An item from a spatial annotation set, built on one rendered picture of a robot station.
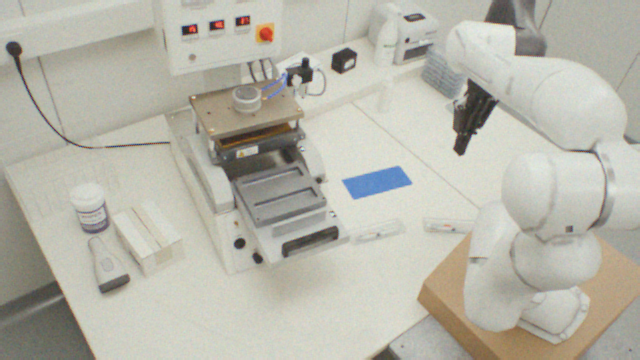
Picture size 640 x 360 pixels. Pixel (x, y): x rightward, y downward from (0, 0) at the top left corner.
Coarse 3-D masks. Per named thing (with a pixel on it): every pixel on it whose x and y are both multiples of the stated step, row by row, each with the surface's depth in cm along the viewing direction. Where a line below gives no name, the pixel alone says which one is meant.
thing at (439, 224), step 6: (426, 222) 169; (432, 222) 169; (438, 222) 169; (444, 222) 169; (450, 222) 170; (456, 222) 170; (462, 222) 170; (468, 222) 170; (474, 222) 170; (426, 228) 167; (432, 228) 167; (438, 228) 167; (444, 228) 168; (450, 228) 168; (456, 228) 168; (462, 228) 168; (468, 228) 168
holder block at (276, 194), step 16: (256, 176) 145; (272, 176) 147; (288, 176) 148; (304, 176) 146; (240, 192) 140; (256, 192) 141; (272, 192) 141; (288, 192) 142; (304, 192) 144; (320, 192) 143; (256, 208) 138; (272, 208) 139; (288, 208) 138; (304, 208) 139; (256, 224) 135
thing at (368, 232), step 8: (376, 224) 166; (384, 224) 167; (392, 224) 167; (400, 224) 167; (352, 232) 163; (360, 232) 163; (368, 232) 164; (376, 232) 164; (384, 232) 164; (392, 232) 165; (352, 240) 161; (360, 240) 161
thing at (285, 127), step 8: (272, 128) 149; (280, 128) 150; (288, 128) 150; (232, 136) 146; (240, 136) 146; (248, 136) 146; (256, 136) 147; (264, 136) 147; (216, 144) 148; (224, 144) 143; (232, 144) 144
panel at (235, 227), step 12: (228, 216) 145; (240, 216) 146; (228, 228) 146; (240, 228) 147; (228, 240) 147; (252, 240) 150; (240, 252) 150; (252, 252) 151; (240, 264) 151; (252, 264) 153
